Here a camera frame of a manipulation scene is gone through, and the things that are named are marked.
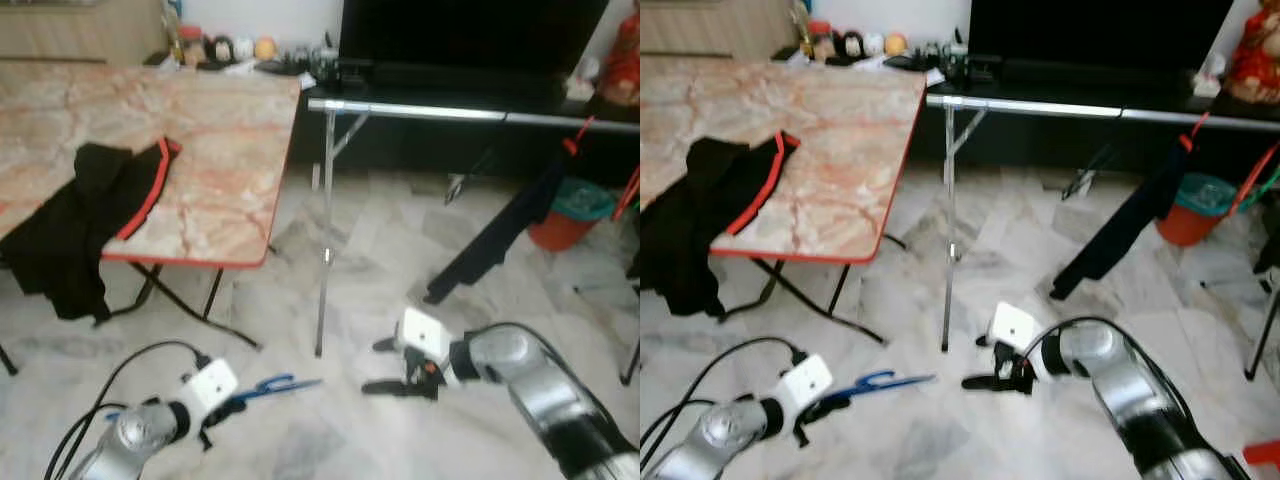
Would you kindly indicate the red gold figurine statue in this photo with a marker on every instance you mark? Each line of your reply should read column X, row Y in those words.
column 622, row 65
column 1258, row 55

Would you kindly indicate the black soundbar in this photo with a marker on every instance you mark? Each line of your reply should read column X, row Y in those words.
column 1095, row 74
column 470, row 78

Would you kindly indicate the red plastic stool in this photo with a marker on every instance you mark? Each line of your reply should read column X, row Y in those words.
column 1262, row 455

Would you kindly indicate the black round figure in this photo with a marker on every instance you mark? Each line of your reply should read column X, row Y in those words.
column 220, row 50
column 851, row 45

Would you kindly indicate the silver metal clothes rack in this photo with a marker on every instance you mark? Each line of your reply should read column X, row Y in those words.
column 420, row 110
column 1050, row 108

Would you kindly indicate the orange bin teal liner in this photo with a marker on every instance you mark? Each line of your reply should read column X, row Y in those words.
column 565, row 225
column 1190, row 220

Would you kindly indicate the green plastic hanger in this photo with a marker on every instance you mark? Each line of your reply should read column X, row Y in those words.
column 1268, row 185

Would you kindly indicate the navy blue garment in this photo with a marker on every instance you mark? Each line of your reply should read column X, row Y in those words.
column 1120, row 235
column 500, row 240

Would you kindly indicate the red lid jar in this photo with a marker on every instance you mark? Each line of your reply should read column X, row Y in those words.
column 191, row 45
column 821, row 40

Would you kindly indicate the light wooden cabinet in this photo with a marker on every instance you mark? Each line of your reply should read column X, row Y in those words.
column 80, row 35
column 715, row 30

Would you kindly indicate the white tissue box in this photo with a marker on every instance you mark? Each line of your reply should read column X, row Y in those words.
column 1211, row 75
column 590, row 80

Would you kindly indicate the black television console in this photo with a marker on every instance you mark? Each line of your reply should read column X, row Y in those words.
column 420, row 150
column 1030, row 145

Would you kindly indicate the black flat television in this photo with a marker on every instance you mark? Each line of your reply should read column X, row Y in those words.
column 470, row 30
column 1100, row 28

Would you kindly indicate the blue plastic hanger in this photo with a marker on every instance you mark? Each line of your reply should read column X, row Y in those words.
column 890, row 382
column 285, row 385

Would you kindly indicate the black shorts red waistband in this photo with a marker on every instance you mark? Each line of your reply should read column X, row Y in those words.
column 700, row 225
column 70, row 230

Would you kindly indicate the black desk organizer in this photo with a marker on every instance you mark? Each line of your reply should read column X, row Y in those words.
column 325, row 65
column 955, row 60

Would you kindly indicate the orange round figure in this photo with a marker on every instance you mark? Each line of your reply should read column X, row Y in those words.
column 896, row 44
column 265, row 48

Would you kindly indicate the white round figure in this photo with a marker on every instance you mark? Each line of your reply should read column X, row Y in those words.
column 873, row 45
column 243, row 50

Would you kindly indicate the marble pattern folding table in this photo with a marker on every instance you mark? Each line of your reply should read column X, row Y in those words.
column 850, row 140
column 220, row 150

